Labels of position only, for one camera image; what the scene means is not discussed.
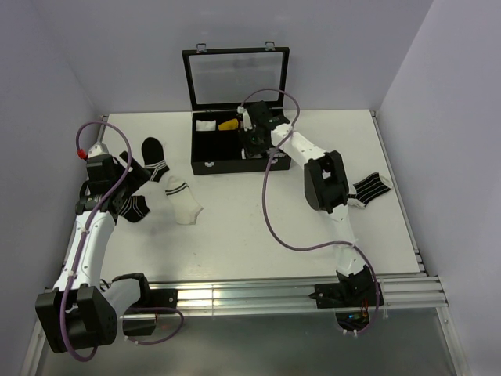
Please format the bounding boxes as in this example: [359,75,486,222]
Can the white sock with black lines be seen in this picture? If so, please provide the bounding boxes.
[268,150,290,164]

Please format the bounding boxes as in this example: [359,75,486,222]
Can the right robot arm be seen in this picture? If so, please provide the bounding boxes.
[237,101,383,308]

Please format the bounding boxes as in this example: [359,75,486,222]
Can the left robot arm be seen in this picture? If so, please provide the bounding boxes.
[35,151,153,353]

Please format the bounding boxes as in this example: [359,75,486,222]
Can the yellow rolled sock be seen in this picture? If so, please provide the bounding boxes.
[218,118,240,131]

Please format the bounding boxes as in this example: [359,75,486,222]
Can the black sock with white stripes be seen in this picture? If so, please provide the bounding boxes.
[141,137,170,183]

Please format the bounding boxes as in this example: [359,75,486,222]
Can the black white horizontal striped sock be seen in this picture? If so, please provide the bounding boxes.
[118,195,150,223]

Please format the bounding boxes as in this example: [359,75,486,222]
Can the white rolled sock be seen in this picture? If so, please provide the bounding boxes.
[195,120,217,132]

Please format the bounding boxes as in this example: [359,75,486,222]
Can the cream sock with black stripes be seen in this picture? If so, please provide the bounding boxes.
[165,175,204,225]

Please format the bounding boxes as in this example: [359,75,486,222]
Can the black storage box with lid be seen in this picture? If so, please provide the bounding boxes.
[182,42,290,175]

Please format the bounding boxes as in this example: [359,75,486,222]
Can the black sock white vertical stripes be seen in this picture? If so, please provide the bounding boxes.
[348,172,393,209]

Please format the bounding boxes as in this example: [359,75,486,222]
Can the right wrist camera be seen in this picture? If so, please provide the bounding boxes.
[237,106,254,132]

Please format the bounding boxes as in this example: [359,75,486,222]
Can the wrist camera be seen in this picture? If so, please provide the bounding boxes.
[77,142,109,161]
[237,106,254,132]

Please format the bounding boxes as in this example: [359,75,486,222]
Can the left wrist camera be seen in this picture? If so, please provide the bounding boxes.
[77,142,109,161]

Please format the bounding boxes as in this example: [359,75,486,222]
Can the aluminium frame rail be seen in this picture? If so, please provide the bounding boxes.
[42,273,449,318]

